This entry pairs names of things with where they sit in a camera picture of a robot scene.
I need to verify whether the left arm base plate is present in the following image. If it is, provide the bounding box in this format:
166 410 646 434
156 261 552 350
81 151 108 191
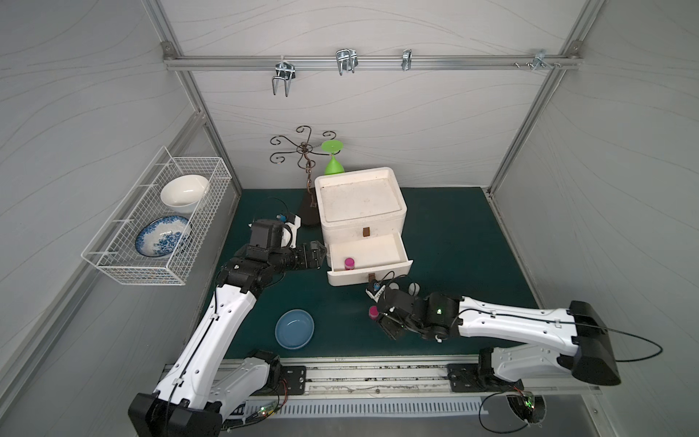
253 364 307 397

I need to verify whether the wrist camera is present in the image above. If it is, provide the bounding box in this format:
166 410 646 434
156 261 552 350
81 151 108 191
277 215 301 249
365 280 385 302

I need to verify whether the white paint can right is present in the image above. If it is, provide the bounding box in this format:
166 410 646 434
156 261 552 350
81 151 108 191
408 282 420 296

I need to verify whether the white bowl in basket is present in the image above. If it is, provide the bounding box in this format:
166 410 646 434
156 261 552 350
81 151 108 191
160 174 209 214

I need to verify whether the drawer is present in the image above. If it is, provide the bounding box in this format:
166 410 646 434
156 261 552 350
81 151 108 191
327 233 413 287

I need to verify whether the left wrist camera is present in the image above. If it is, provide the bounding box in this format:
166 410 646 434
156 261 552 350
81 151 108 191
277 215 301 249

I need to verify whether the brown metal cup rack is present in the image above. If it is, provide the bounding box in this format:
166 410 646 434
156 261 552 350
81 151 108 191
269 125 329 227

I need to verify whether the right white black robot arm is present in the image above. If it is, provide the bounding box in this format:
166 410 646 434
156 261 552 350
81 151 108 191
366 280 621 386

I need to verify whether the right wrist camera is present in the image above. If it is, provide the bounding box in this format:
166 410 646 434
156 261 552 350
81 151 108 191
365 280 385 302

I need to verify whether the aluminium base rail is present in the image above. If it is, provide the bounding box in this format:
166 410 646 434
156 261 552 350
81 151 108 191
163 354 602 402

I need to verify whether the green plastic wine glass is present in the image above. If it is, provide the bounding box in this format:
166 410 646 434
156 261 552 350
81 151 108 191
321 139 345 176

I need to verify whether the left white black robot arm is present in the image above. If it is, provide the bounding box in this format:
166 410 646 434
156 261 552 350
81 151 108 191
127 216 327 436

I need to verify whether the aluminium top rail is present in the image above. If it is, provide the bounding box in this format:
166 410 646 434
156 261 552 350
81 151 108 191
164 54 584 73

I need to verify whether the white wire basket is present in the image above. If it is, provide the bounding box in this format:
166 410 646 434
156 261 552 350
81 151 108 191
81 148 231 286

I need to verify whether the white three-drawer cabinet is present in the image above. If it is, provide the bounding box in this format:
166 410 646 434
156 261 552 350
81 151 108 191
315 167 408 258

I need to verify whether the black cable right base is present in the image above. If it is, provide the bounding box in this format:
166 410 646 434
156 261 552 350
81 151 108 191
477 390 542 435

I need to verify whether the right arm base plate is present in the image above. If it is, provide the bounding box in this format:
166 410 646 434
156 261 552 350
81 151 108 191
447 363 524 393

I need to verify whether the plain blue bowl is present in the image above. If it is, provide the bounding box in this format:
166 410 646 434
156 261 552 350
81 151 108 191
275 309 315 351

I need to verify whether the blue patterned bowl in basket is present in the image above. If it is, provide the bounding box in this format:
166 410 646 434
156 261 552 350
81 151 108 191
135 215 190 259

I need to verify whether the metal hook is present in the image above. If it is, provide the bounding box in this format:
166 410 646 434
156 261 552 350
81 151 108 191
336 48 359 76
402 49 412 71
271 61 296 97
513 50 564 72

